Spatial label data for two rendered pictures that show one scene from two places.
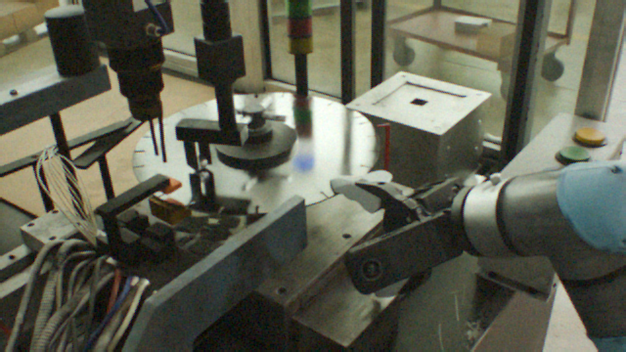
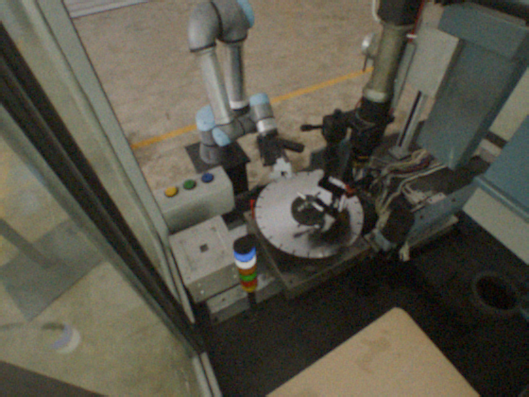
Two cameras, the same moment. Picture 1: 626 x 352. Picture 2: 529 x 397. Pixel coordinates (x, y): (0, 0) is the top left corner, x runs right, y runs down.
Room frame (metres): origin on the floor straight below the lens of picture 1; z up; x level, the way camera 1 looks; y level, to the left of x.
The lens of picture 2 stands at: (1.34, 0.20, 1.71)
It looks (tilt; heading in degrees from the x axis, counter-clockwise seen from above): 49 degrees down; 208
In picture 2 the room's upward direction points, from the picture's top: 4 degrees counter-clockwise
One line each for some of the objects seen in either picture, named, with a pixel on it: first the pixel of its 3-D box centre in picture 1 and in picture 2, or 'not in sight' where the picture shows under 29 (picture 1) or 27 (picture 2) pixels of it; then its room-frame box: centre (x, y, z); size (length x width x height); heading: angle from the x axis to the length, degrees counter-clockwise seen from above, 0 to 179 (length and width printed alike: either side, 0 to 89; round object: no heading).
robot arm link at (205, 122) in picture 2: not in sight; (212, 123); (0.44, -0.47, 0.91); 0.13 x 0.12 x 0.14; 148
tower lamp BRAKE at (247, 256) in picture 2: not in sight; (244, 249); (1.06, 0.01, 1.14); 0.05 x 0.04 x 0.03; 51
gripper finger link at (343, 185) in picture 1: (369, 183); (281, 167); (0.63, -0.07, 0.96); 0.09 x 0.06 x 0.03; 40
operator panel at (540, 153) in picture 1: (554, 198); (195, 200); (0.79, -0.36, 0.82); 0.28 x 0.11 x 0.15; 141
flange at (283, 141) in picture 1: (255, 135); (308, 207); (0.76, 0.07, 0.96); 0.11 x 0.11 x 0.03
